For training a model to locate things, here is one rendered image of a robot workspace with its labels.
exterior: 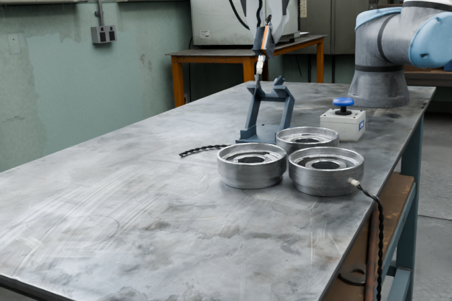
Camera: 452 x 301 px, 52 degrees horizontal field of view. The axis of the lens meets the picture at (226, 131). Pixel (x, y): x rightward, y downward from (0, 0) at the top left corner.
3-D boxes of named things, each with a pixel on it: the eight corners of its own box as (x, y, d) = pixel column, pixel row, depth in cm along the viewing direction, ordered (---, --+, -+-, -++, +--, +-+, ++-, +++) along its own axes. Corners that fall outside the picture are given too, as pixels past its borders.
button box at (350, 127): (357, 142, 86) (357, 116, 85) (319, 138, 90) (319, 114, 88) (366, 131, 93) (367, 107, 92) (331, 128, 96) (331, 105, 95)
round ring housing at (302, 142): (342, 167, 74) (343, 142, 73) (276, 168, 75) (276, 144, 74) (334, 148, 84) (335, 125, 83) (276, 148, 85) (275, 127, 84)
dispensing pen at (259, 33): (242, 92, 83) (259, 9, 87) (251, 101, 86) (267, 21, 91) (253, 93, 82) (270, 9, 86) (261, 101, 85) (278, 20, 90)
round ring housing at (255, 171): (262, 197, 64) (261, 168, 63) (204, 183, 70) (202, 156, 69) (299, 173, 72) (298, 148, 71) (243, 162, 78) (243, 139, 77)
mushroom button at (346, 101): (350, 126, 88) (351, 101, 86) (329, 125, 89) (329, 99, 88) (356, 121, 91) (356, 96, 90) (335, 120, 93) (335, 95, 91)
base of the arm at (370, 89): (354, 95, 129) (356, 59, 126) (413, 97, 122) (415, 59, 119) (340, 106, 116) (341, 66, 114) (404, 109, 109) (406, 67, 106)
